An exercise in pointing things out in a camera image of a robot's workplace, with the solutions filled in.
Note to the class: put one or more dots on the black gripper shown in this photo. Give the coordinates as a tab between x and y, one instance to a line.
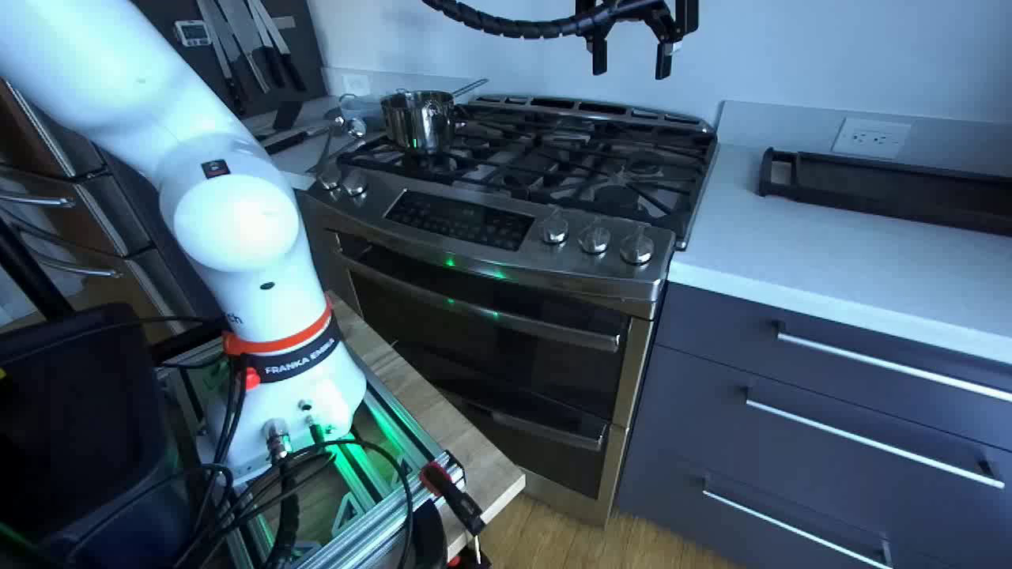
657	14

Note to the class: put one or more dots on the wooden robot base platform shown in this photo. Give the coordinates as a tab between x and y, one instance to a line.
487	474

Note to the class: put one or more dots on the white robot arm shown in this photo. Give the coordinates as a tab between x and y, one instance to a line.
101	69

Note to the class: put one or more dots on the stainless steel gas stove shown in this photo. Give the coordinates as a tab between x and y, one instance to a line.
520	268

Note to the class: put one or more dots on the stainless steel pot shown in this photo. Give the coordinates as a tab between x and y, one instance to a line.
418	121

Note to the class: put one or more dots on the knife rack with knives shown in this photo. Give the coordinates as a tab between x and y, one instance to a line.
254	53

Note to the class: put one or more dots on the black tray on counter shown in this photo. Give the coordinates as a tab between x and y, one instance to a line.
897	191

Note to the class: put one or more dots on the dark drawer cabinet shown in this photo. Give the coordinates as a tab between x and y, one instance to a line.
790	441

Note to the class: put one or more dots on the black box beside robot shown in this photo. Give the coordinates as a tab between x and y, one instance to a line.
87	460

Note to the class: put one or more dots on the white wall outlet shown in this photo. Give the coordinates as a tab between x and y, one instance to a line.
871	136

